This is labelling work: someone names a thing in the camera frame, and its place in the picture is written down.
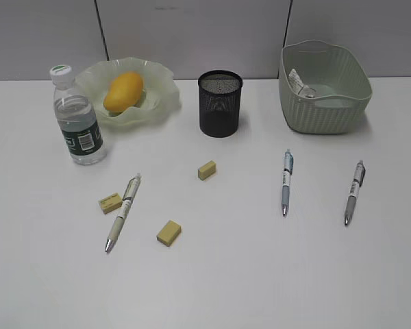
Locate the yellow eraser with label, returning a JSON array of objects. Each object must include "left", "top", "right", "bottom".
[{"left": 99, "top": 193, "right": 123, "bottom": 215}]

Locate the grey click pen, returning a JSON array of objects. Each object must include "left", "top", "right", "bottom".
[{"left": 344, "top": 160, "right": 366, "bottom": 226}]

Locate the yellow eraser upper middle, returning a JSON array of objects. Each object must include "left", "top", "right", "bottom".
[{"left": 197, "top": 160, "right": 216, "bottom": 180}]

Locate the white waste paper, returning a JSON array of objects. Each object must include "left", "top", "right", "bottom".
[{"left": 288, "top": 69, "right": 316, "bottom": 98}]

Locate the light blue click pen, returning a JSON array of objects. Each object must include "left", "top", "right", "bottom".
[{"left": 282, "top": 149, "right": 294, "bottom": 217}]

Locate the black mesh pen holder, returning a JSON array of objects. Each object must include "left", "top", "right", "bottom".
[{"left": 198, "top": 70, "right": 242, "bottom": 138}]

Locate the yellow mango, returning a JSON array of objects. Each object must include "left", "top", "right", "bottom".
[{"left": 103, "top": 72, "right": 144, "bottom": 114}]

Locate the beige click pen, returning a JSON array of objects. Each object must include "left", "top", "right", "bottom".
[{"left": 104, "top": 173, "right": 142, "bottom": 254}]

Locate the yellow eraser lower middle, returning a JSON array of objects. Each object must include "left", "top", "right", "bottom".
[{"left": 156, "top": 220, "right": 182, "bottom": 247}]

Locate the clear plastic water bottle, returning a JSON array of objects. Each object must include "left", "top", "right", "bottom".
[{"left": 49, "top": 64, "right": 107, "bottom": 165}]

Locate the green frosted glass plate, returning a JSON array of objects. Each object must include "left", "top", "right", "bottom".
[{"left": 76, "top": 57, "right": 181, "bottom": 128}]

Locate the light green woven basket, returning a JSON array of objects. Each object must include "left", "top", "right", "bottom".
[{"left": 279, "top": 40, "right": 373, "bottom": 134}]

